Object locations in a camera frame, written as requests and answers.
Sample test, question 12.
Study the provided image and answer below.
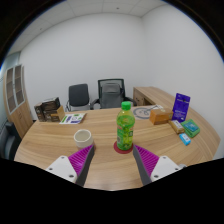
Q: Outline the small tan box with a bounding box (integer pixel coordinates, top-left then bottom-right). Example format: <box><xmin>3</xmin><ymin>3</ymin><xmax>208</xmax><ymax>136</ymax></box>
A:
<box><xmin>168</xmin><ymin>119</ymin><xmax>185</xmax><ymax>135</ymax></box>

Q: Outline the small light blue box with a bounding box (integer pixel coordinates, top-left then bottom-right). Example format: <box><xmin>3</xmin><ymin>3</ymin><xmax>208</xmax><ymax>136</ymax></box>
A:
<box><xmin>178</xmin><ymin>132</ymin><xmax>192</xmax><ymax>147</ymax></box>

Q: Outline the black mesh office chair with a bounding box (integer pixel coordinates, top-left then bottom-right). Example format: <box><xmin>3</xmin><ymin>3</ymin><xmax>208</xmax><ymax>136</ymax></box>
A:
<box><xmin>90</xmin><ymin>78</ymin><xmax>138</xmax><ymax>110</ymax></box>

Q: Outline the white sheet with round print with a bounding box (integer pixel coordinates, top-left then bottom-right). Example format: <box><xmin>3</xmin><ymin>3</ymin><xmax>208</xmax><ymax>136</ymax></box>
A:
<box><xmin>132</xmin><ymin>104</ymin><xmax>164</xmax><ymax>120</ymax></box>

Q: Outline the black sofa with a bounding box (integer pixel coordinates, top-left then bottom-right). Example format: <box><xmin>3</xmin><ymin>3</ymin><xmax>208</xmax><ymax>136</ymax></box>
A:
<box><xmin>0</xmin><ymin>120</ymin><xmax>23</xmax><ymax>161</ymax></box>

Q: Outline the white printed leaflet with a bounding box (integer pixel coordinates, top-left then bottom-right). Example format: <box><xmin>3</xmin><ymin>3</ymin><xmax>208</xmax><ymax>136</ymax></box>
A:
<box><xmin>59</xmin><ymin>112</ymin><xmax>88</xmax><ymax>125</ymax></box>

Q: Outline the white and brown cup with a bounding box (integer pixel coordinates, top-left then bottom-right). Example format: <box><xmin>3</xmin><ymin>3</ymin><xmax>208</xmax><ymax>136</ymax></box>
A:
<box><xmin>73</xmin><ymin>128</ymin><xmax>95</xmax><ymax>151</ymax></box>

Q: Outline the green folded cloth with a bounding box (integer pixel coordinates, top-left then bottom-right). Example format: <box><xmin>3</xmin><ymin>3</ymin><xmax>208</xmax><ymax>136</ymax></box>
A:
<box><xmin>180</xmin><ymin>118</ymin><xmax>201</xmax><ymax>139</ymax></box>

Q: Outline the wooden shelf unit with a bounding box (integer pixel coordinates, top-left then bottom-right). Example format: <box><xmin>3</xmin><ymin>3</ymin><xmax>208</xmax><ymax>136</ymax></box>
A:
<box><xmin>3</xmin><ymin>63</ymin><xmax>34</xmax><ymax>139</ymax></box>

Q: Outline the dark grey office chair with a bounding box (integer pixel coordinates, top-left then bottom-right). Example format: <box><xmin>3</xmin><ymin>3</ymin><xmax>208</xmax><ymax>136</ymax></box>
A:
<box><xmin>65</xmin><ymin>83</ymin><xmax>92</xmax><ymax>112</ymax></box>

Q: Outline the brown cardboard box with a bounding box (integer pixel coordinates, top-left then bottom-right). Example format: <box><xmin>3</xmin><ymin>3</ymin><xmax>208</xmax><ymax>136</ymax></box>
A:
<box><xmin>148</xmin><ymin>108</ymin><xmax>174</xmax><ymax>126</ymax></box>

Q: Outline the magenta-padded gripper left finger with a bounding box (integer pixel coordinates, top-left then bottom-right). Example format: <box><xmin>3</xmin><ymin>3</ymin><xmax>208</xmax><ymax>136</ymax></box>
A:
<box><xmin>45</xmin><ymin>143</ymin><xmax>96</xmax><ymax>187</ymax></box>

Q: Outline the green drink bottle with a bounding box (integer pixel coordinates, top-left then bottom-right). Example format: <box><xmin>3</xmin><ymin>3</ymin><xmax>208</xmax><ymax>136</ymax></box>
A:
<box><xmin>115</xmin><ymin>100</ymin><xmax>136</xmax><ymax>152</ymax></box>

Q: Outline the flat round red coaster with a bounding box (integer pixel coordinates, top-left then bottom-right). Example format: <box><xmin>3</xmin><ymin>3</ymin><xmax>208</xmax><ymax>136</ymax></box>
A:
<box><xmin>113</xmin><ymin>140</ymin><xmax>134</xmax><ymax>155</ymax></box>

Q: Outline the cardboard box of dark packets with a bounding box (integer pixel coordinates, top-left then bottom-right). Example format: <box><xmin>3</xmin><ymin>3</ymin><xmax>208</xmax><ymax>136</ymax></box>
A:
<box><xmin>34</xmin><ymin>96</ymin><xmax>66</xmax><ymax>123</ymax></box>

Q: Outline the purple upright package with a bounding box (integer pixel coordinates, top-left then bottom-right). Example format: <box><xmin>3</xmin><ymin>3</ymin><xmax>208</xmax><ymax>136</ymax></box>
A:
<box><xmin>171</xmin><ymin>92</ymin><xmax>191</xmax><ymax>123</ymax></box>

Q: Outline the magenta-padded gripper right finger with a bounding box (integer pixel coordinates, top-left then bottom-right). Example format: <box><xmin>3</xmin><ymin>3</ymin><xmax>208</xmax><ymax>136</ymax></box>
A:
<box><xmin>132</xmin><ymin>144</ymin><xmax>186</xmax><ymax>186</ymax></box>

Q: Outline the wooden side desk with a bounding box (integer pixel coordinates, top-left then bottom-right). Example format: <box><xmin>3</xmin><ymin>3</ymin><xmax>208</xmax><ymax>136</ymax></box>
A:
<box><xmin>132</xmin><ymin>86</ymin><xmax>178</xmax><ymax>108</ymax></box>

